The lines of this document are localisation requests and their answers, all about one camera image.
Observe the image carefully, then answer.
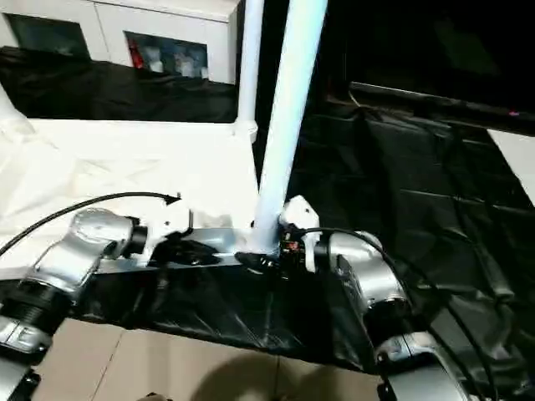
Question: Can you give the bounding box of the white glass-door cabinet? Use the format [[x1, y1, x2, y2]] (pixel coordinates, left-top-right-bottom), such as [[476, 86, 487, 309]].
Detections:
[[0, 0, 242, 84]]

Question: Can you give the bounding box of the black mat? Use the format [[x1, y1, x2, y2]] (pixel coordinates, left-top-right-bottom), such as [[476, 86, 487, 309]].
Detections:
[[0, 45, 535, 401]]

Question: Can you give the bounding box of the black flat screen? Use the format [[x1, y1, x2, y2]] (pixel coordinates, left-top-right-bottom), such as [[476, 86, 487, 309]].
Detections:
[[349, 82, 535, 135]]

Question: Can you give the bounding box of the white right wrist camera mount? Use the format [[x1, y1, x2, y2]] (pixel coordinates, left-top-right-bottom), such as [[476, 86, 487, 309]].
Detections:
[[278, 195, 323, 273]]

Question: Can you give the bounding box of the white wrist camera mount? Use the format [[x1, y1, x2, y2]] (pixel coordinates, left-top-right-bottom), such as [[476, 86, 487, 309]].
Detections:
[[278, 195, 323, 273], [141, 195, 196, 260]]

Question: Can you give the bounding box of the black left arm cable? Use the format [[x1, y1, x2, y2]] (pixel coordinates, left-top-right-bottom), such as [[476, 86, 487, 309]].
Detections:
[[0, 191, 183, 256]]

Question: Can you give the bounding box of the white plastic table top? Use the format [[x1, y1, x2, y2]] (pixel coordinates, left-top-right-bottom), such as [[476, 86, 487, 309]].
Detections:
[[0, 116, 279, 277]]

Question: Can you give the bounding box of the white flat board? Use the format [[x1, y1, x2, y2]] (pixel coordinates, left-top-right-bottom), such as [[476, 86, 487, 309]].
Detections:
[[487, 128, 535, 197]]

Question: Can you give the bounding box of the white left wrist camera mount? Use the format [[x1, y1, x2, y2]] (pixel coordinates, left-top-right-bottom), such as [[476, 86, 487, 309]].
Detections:
[[141, 195, 196, 260]]

